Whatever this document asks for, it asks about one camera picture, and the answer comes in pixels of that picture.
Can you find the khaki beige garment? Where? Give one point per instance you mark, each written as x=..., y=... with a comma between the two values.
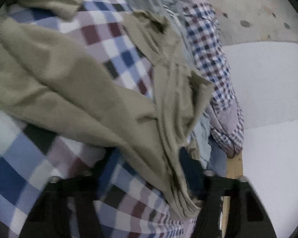
x=49, y=80

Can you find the plaid checkered bed sheet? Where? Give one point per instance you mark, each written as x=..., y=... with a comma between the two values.
x=127, y=205

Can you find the light blue sweatpants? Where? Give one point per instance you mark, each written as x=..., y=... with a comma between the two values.
x=181, y=94

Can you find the pineapple print curtain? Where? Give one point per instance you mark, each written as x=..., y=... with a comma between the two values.
x=243, y=21

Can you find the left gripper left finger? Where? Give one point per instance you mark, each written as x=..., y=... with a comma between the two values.
x=50, y=216

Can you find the plaid folded quilt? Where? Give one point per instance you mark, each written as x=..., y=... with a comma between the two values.
x=203, y=36

